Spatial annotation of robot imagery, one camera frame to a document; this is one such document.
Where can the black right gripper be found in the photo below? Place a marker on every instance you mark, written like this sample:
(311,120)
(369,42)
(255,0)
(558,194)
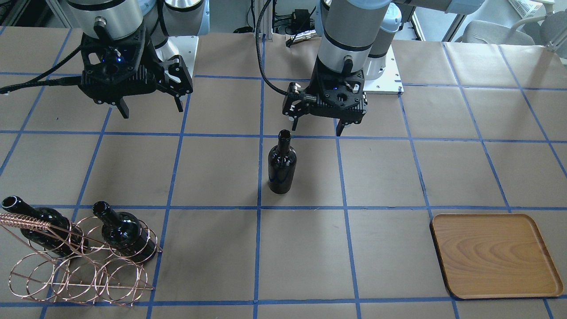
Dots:
(174,74)

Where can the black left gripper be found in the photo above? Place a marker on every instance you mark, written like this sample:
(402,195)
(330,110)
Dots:
(293,103)

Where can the dark wine bottle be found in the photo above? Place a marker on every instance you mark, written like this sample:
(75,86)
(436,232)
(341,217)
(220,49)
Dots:
(124,233)
(63,240)
(281,164)

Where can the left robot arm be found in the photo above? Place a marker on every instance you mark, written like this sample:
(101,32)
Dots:
(355,39)

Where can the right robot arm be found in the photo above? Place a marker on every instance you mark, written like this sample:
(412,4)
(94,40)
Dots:
(109,20)

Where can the wooden tray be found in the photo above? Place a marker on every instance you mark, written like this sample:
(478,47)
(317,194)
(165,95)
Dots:
(494,256)

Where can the grey chair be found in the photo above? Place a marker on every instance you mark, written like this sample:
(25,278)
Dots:
(552,32)

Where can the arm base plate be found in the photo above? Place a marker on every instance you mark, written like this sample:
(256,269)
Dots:
(382,75)
(185,46)

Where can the copper wire bottle basket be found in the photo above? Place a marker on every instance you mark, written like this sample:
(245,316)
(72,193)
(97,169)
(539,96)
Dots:
(96,274)

